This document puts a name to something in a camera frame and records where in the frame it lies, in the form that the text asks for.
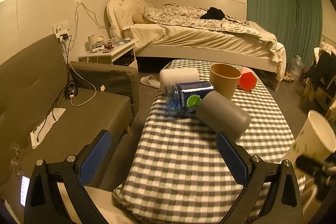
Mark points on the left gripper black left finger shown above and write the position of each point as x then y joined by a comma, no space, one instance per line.
44,203

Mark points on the black garment on bed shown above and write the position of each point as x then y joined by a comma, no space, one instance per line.
213,13

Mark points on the dark grey sofa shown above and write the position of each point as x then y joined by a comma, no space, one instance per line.
36,80

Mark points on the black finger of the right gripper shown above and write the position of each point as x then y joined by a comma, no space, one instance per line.
306,166

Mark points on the white paper cup green print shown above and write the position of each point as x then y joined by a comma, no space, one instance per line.
315,140

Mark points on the grey cylindrical cup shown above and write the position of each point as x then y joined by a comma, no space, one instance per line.
222,115

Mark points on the patterned duvet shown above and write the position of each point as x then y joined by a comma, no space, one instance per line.
172,14

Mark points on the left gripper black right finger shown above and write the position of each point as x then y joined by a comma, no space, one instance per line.
270,191

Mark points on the white bedside table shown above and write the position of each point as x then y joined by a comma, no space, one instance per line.
120,55

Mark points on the cream bed sheet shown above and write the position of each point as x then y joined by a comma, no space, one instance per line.
157,40

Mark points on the brown kraft paper cup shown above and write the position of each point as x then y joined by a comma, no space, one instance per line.
225,79

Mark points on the clear bottle on nightstand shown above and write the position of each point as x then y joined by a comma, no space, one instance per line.
114,35

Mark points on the wooden chair with clothes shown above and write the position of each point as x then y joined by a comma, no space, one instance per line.
320,77

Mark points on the wall power socket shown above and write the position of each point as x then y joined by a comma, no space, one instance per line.
60,29

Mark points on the green curtain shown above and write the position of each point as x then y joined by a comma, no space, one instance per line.
297,24

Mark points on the red hexagonal cup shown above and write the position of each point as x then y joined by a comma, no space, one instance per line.
247,80

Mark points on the clear water jug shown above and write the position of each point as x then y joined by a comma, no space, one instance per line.
295,67

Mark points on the white slipper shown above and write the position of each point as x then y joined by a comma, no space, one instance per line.
150,81

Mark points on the white cylindrical cup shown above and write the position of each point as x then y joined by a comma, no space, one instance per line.
177,76

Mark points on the white power strip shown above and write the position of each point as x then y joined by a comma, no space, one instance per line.
42,130

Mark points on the grey white checkered tablecloth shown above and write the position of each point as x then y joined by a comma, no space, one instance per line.
178,175

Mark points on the white bed frame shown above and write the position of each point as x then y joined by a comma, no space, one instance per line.
121,19

